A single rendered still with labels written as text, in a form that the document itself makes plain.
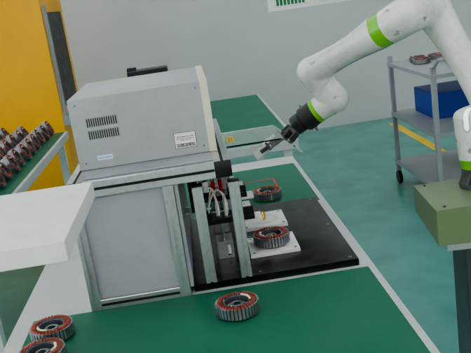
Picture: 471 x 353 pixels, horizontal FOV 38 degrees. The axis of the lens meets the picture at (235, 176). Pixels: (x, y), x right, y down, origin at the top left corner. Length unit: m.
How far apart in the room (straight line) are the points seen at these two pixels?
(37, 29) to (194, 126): 3.72
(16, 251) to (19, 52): 4.54
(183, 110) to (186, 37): 5.40
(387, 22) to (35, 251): 1.48
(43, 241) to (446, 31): 1.62
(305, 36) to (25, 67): 3.12
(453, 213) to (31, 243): 1.31
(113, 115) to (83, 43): 5.46
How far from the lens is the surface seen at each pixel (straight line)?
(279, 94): 7.46
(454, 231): 2.10
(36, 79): 5.61
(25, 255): 1.13
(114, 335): 1.82
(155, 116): 1.95
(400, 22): 2.25
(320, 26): 7.48
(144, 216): 1.89
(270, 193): 2.65
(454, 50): 2.38
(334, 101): 2.51
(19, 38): 5.61
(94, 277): 1.94
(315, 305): 1.80
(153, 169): 1.87
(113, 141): 1.97
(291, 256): 2.06
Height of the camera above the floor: 1.54
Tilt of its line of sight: 15 degrees down
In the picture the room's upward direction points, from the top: 8 degrees counter-clockwise
